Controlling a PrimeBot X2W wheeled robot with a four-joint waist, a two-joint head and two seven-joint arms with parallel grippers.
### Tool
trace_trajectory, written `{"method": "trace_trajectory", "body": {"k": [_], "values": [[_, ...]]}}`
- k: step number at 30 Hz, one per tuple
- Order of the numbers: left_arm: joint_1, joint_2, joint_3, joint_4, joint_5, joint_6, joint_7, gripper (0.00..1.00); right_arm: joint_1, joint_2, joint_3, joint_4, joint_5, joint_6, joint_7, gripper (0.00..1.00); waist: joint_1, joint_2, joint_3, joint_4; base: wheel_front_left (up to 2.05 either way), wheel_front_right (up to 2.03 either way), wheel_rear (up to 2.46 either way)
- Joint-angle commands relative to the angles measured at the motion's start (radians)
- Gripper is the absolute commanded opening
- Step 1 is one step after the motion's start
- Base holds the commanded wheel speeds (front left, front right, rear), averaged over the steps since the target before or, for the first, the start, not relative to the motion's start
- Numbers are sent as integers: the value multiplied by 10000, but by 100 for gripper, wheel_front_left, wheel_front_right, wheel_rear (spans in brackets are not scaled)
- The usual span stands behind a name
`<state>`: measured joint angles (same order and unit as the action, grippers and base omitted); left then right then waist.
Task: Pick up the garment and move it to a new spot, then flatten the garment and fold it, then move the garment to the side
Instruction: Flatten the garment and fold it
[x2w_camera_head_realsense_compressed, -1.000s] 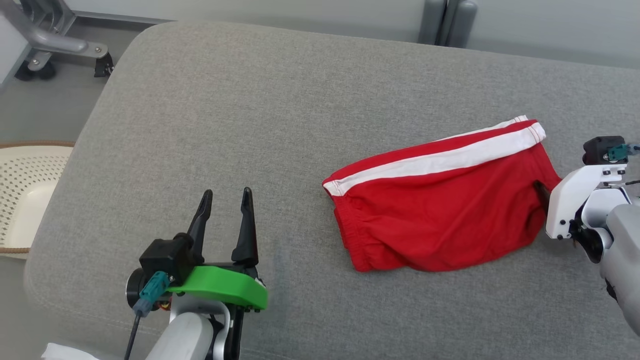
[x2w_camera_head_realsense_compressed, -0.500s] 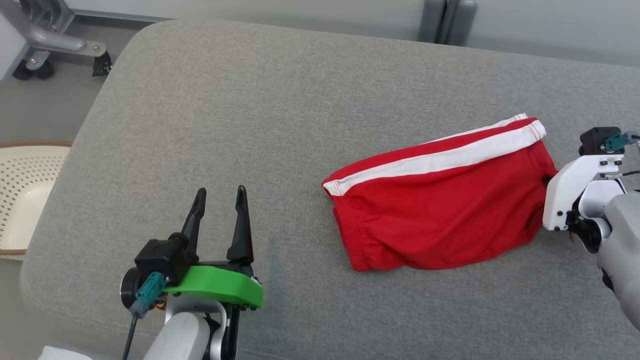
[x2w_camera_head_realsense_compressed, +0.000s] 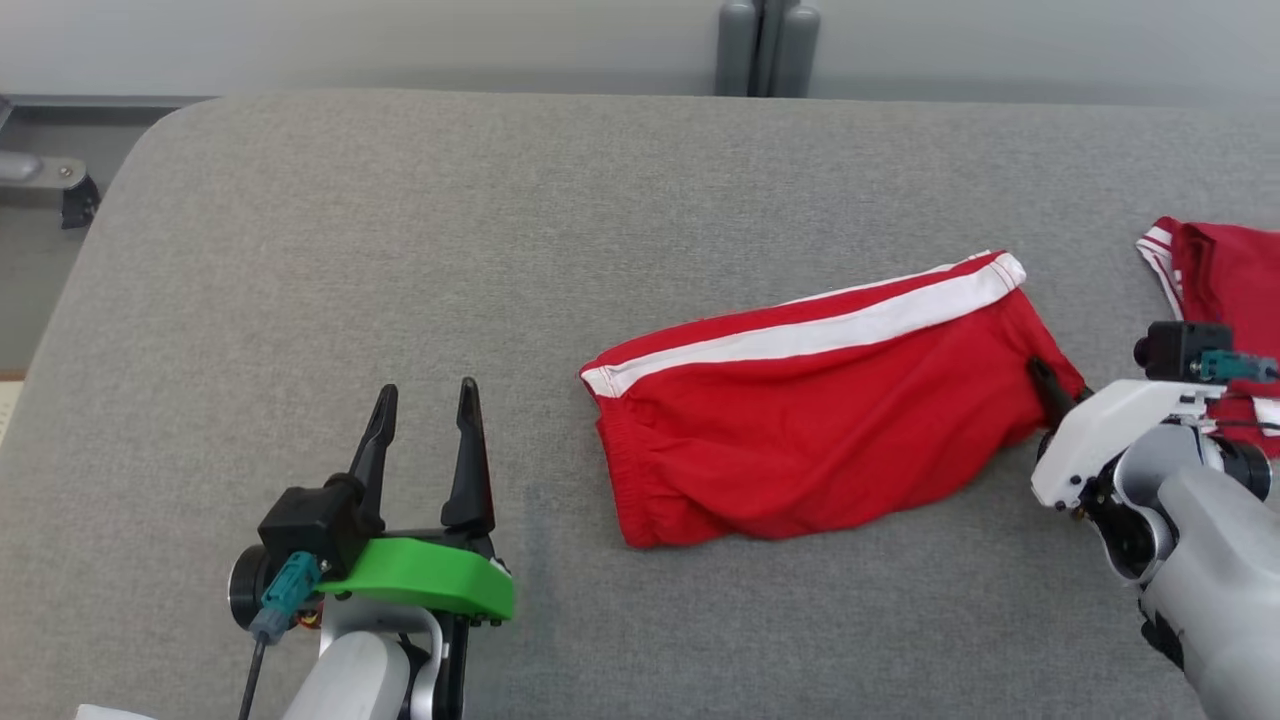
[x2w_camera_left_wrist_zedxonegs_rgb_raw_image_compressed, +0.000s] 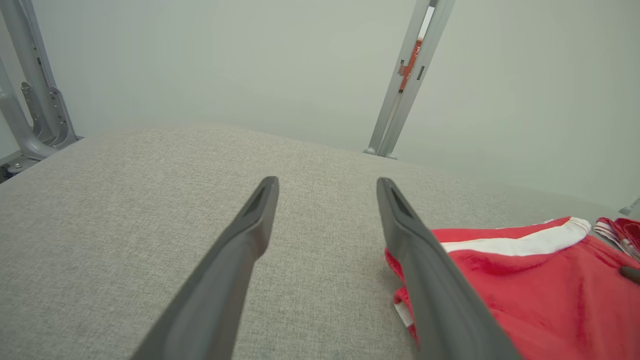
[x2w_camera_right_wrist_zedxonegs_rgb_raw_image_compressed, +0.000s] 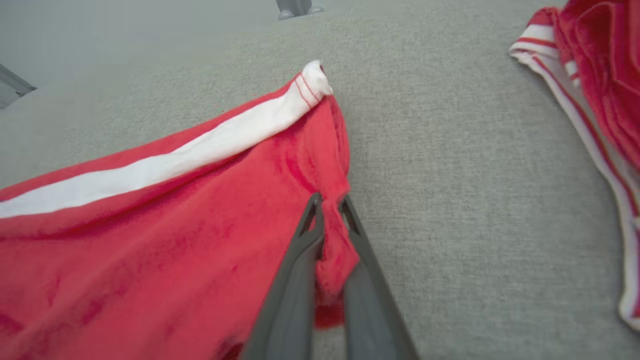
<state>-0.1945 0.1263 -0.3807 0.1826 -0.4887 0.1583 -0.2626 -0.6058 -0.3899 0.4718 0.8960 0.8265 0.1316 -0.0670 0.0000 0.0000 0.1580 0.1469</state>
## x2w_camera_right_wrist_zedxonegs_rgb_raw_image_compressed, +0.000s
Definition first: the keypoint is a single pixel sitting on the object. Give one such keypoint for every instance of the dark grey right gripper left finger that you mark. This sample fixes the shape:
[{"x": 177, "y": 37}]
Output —
[{"x": 295, "y": 300}]

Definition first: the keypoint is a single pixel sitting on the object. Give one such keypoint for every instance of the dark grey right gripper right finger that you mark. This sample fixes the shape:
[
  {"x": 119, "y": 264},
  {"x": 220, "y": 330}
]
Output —
[{"x": 372, "y": 320}]

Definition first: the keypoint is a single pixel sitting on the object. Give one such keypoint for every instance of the red shorts with white stripes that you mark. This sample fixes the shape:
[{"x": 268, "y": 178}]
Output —
[{"x": 150, "y": 250}]

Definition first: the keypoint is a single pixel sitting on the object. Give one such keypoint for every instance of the red white basketball jersey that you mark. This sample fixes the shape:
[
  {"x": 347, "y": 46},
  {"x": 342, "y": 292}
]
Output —
[{"x": 605, "y": 75}]

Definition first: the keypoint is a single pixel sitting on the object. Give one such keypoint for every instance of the grey fabric sofa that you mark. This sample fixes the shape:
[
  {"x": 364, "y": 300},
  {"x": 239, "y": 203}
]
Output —
[{"x": 450, "y": 200}]

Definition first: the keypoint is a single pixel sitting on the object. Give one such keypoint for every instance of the grey metal stand base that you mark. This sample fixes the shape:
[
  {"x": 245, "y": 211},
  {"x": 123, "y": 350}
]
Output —
[{"x": 12, "y": 87}]

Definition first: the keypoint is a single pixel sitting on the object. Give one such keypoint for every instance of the grey partition post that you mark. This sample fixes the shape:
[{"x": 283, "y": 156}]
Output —
[{"x": 299, "y": 7}]

